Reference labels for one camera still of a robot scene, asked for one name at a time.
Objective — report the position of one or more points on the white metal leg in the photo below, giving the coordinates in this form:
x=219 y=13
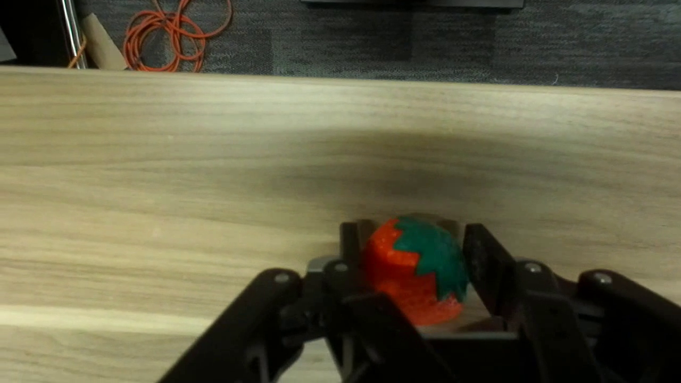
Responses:
x=73 y=33

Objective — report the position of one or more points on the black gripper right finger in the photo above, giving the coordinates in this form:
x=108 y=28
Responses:
x=596 y=330

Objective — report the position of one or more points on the beige cardboard tube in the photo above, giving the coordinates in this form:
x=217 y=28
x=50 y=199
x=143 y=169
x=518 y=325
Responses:
x=105 y=43

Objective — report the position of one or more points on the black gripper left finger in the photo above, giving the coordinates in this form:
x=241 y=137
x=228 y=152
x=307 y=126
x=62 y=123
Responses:
x=311 y=332

